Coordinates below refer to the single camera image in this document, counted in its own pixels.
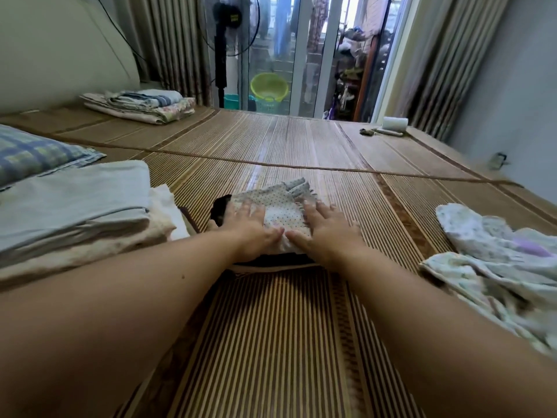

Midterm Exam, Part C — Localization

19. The cluttered balcony shelf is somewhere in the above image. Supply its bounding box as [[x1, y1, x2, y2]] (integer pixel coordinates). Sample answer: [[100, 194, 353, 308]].
[[330, 26, 376, 121]]

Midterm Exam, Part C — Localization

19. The person's left forearm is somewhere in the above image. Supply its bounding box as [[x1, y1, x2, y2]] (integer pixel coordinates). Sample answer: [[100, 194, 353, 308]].
[[0, 230, 249, 418]]

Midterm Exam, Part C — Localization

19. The pale grey garment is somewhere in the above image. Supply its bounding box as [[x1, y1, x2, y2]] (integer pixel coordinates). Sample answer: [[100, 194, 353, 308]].
[[0, 160, 154, 267]]

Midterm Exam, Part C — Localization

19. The person's right forearm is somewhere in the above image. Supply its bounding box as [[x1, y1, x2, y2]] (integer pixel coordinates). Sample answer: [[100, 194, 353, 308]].
[[338, 252, 557, 418]]

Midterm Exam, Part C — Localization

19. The white floral print garment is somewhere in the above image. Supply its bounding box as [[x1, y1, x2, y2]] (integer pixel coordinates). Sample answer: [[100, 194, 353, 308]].
[[419, 248, 557, 359]]

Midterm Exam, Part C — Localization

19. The person's right hand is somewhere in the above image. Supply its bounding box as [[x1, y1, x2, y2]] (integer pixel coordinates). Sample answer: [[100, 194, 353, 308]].
[[284, 199, 368, 274]]

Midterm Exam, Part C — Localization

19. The person's left hand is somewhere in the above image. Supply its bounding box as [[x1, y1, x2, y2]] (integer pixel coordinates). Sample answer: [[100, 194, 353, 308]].
[[205, 201, 285, 265]]

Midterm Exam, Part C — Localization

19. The yellow green basin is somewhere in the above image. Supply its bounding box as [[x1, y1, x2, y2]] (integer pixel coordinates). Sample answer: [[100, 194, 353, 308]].
[[249, 72, 292, 105]]

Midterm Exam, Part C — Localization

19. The cream padded headboard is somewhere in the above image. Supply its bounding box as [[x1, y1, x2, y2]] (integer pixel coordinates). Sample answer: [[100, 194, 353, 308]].
[[0, 0, 146, 117]]

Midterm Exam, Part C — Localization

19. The black standing fan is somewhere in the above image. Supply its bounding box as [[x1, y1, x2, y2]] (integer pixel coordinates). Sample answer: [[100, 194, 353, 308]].
[[198, 0, 263, 110]]

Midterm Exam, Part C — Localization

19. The white paper roll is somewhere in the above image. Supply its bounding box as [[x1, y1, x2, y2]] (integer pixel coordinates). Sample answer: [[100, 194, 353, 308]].
[[382, 116, 410, 133]]

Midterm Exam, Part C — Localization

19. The black cable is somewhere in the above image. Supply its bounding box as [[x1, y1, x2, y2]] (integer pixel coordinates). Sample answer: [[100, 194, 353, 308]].
[[93, 0, 150, 67]]

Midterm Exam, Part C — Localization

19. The dark grey garment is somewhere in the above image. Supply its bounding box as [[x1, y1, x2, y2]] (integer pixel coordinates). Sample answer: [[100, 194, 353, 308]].
[[208, 193, 316, 268]]

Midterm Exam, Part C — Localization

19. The folded striped blanket stack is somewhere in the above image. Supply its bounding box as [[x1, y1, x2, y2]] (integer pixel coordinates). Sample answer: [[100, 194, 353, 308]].
[[79, 88, 198, 126]]

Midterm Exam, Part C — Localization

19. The small floral white garment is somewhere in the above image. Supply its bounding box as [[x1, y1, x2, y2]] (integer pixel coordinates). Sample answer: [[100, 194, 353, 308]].
[[434, 201, 557, 258]]

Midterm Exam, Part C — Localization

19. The beige patterned curtain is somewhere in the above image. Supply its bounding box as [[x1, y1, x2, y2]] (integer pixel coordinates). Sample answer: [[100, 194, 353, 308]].
[[122, 0, 215, 106], [407, 0, 515, 143]]

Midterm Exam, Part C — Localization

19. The sliding glass balcony door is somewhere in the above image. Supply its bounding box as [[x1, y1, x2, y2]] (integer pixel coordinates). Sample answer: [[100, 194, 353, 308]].
[[233, 0, 411, 121]]

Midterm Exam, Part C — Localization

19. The bamboo bed mat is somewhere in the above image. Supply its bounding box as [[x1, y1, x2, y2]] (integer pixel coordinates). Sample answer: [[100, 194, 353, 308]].
[[0, 104, 557, 418]]

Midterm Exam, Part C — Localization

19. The blue plaid pillow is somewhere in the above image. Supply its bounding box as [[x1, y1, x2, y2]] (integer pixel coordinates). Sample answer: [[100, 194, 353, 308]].
[[0, 123, 108, 190]]

